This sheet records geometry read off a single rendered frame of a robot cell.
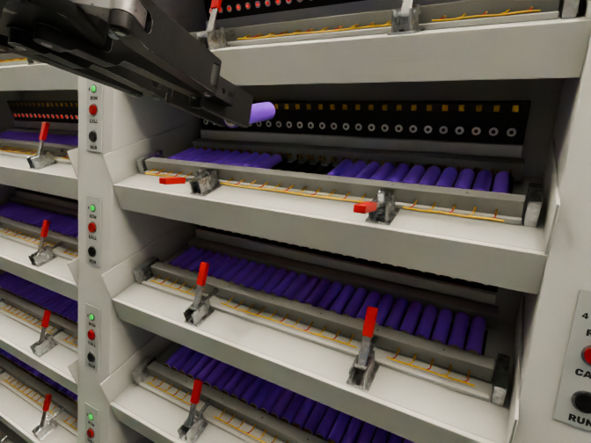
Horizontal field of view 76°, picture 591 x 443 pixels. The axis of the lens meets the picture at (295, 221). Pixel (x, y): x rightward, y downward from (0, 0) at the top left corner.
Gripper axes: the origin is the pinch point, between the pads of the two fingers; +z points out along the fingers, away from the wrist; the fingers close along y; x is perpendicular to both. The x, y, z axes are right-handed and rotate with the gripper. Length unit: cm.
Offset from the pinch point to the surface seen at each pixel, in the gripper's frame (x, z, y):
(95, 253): -21.1, 17.3, -37.2
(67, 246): -24, 25, -58
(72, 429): -64, 29, -53
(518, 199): -3.4, 19.8, 24.2
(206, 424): -45, 25, -14
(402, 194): -4.3, 19.9, 12.6
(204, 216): -11.1, 17.2, -14.2
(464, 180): -1.4, 24.1, 18.5
